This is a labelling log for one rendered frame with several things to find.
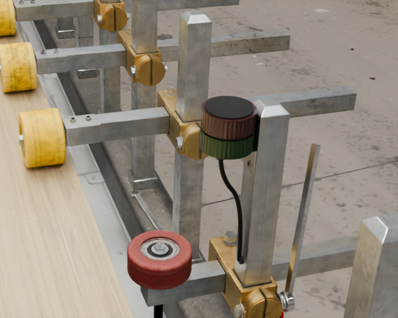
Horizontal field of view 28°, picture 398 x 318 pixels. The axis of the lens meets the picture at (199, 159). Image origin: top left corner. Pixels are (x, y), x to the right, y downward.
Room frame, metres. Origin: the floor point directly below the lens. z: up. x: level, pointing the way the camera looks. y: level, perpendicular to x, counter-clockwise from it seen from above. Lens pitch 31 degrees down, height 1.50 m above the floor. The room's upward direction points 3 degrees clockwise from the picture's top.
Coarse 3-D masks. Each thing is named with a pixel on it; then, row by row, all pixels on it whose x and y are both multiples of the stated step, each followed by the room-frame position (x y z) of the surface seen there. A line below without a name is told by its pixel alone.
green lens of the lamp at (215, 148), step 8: (200, 128) 0.76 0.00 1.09; (200, 136) 0.76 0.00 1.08; (208, 136) 0.74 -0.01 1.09; (200, 144) 0.75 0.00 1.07; (208, 144) 0.74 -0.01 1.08; (216, 144) 0.73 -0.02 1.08; (224, 144) 0.73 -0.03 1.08; (232, 144) 0.73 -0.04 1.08; (240, 144) 0.74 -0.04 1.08; (248, 144) 0.74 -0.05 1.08; (208, 152) 0.74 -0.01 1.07; (216, 152) 0.73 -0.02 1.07; (224, 152) 0.73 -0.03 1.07; (232, 152) 0.73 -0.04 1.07; (240, 152) 0.74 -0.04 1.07; (248, 152) 0.74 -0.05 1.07
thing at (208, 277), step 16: (336, 240) 0.88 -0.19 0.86; (352, 240) 0.88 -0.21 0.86; (288, 256) 0.84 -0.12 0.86; (304, 256) 0.84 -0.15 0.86; (320, 256) 0.84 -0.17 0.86; (336, 256) 0.85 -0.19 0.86; (352, 256) 0.86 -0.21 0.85; (192, 272) 0.79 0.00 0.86; (208, 272) 0.79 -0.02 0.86; (224, 272) 0.80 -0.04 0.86; (272, 272) 0.82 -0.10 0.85; (304, 272) 0.83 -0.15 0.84; (320, 272) 0.84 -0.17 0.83; (144, 288) 0.77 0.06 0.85; (176, 288) 0.77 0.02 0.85; (192, 288) 0.78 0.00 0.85; (208, 288) 0.79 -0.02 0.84; (160, 304) 0.76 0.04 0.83
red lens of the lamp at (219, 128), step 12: (204, 108) 0.76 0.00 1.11; (204, 120) 0.75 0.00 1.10; (216, 120) 0.74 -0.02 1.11; (228, 120) 0.73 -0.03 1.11; (240, 120) 0.74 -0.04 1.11; (252, 120) 0.75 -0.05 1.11; (216, 132) 0.74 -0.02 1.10; (228, 132) 0.73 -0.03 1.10; (240, 132) 0.74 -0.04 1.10; (252, 132) 0.75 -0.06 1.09
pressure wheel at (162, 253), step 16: (144, 240) 0.79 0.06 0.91; (160, 240) 0.80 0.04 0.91; (176, 240) 0.80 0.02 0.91; (128, 256) 0.76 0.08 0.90; (144, 256) 0.76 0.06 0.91; (160, 256) 0.77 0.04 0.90; (176, 256) 0.76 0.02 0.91; (128, 272) 0.76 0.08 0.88; (144, 272) 0.74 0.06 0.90; (160, 272) 0.74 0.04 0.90; (176, 272) 0.75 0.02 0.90; (160, 288) 0.74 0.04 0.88
